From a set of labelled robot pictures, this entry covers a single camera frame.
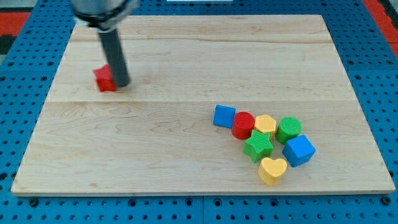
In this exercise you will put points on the yellow heart block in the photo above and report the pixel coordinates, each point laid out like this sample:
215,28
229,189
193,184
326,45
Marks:
271,171

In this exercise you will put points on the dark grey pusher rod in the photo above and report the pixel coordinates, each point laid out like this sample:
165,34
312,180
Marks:
113,51

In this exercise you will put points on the green star block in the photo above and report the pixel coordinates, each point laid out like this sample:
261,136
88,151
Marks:
258,146

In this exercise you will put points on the light wooden board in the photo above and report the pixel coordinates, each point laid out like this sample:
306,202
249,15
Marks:
157,137

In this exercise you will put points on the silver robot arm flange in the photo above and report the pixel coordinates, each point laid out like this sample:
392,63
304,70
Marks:
102,15

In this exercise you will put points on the yellow hexagon block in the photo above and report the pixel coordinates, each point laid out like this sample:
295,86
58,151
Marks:
265,124

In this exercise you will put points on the green cylinder block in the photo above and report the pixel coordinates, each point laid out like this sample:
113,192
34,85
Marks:
289,128

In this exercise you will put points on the red cylinder block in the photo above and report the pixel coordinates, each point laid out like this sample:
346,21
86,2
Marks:
243,123

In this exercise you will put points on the red star block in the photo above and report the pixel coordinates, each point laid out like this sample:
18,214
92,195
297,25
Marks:
104,79

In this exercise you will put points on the blue cube block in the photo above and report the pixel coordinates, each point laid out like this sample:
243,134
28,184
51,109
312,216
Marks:
298,150

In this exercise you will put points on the blue triangle block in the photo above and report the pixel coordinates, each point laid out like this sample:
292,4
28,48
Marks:
223,116

